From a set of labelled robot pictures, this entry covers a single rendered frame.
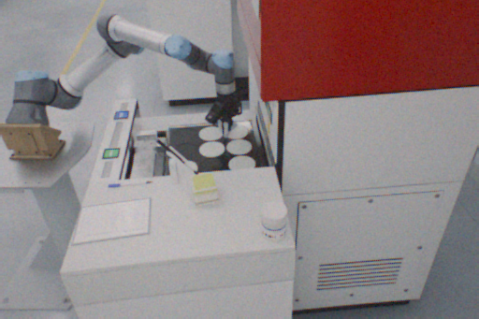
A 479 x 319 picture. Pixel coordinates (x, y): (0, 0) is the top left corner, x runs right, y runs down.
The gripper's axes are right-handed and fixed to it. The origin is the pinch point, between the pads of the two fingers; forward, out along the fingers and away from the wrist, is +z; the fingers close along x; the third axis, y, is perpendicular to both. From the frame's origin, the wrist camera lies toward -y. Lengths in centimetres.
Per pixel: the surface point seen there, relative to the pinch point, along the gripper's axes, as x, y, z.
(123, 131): 27.2, -28.2, -4.4
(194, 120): 29.9, 8.6, 9.6
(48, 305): 56, -73, 90
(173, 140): 14.7, -14.6, 1.6
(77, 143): 54, -37, 10
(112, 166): 11.5, -43.0, -4.3
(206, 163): -5.9, -15.5, 1.7
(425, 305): -79, 52, 92
